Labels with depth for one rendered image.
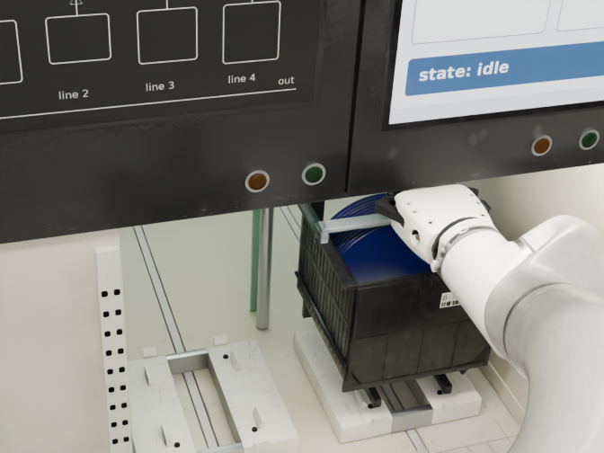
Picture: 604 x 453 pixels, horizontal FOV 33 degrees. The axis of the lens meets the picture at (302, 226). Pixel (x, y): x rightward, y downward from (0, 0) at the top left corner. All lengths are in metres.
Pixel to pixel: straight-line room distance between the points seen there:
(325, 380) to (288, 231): 0.42
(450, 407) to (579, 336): 0.71
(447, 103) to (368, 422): 0.62
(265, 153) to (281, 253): 0.91
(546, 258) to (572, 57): 0.19
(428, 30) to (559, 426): 0.33
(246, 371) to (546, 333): 0.76
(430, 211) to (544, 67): 0.33
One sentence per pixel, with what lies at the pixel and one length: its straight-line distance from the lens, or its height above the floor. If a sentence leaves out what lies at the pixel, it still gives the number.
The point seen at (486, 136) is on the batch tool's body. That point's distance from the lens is 0.91.
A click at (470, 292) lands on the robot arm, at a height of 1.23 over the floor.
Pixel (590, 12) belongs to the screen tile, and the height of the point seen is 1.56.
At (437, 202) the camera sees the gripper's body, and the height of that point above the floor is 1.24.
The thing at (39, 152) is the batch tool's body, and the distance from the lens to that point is 0.79.
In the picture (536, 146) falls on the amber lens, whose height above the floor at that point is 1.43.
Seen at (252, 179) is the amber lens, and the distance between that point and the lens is 0.84.
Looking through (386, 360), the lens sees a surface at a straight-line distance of 1.33.
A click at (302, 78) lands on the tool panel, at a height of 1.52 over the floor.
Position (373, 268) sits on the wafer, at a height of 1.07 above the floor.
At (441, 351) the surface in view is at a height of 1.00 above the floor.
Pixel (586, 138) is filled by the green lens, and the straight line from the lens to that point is 0.97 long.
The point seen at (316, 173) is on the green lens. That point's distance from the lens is 0.86.
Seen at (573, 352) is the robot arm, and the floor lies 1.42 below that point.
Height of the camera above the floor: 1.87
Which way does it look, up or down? 34 degrees down
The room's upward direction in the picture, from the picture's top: 4 degrees clockwise
